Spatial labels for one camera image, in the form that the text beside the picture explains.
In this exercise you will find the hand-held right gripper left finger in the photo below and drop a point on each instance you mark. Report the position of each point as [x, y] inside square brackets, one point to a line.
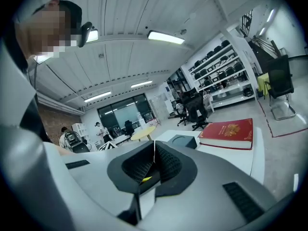
[96, 177]

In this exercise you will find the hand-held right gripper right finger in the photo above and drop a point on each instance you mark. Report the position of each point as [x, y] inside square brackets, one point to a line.
[204, 189]

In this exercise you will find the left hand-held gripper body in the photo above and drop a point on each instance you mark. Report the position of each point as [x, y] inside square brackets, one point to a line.
[108, 146]

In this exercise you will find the dark grey box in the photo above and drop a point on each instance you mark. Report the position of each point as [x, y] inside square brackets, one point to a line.
[184, 141]

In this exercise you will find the person's left forearm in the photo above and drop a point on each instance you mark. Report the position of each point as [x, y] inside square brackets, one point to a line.
[63, 151]

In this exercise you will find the white shelf with black helmets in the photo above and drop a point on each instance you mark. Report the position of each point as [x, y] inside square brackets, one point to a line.
[228, 90]

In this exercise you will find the black office chair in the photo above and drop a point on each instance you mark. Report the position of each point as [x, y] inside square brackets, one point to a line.
[129, 127]
[181, 112]
[196, 107]

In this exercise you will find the white cabinet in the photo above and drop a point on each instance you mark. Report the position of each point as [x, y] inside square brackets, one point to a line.
[80, 130]

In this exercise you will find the round wooden table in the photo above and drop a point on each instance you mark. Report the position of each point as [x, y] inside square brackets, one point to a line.
[143, 132]

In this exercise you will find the ceiling light panel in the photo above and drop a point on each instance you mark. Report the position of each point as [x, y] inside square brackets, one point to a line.
[97, 96]
[94, 35]
[142, 84]
[166, 36]

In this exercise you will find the red hardcover book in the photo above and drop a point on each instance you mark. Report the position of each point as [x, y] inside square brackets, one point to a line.
[226, 132]

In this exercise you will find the white folding table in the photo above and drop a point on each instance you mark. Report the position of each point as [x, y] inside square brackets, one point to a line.
[258, 160]

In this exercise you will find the person's black and white shirt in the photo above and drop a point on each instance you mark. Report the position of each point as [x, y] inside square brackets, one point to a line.
[14, 93]

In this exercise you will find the group of black cases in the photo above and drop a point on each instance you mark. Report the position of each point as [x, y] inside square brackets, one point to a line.
[219, 73]

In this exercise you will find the lime green cloth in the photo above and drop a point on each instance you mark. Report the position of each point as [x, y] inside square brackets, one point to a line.
[262, 83]

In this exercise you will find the person's head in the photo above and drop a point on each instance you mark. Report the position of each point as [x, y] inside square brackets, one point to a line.
[45, 28]

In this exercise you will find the black metal staircase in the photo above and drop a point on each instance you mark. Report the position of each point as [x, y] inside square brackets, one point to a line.
[246, 20]

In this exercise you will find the dark glass window wall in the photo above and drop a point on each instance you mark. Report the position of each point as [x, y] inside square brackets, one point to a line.
[125, 109]

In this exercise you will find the black head-worn camera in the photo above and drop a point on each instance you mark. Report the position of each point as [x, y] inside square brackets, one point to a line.
[85, 34]

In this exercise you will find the black metal-frame chair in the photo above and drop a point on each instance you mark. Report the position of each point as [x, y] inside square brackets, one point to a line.
[280, 80]

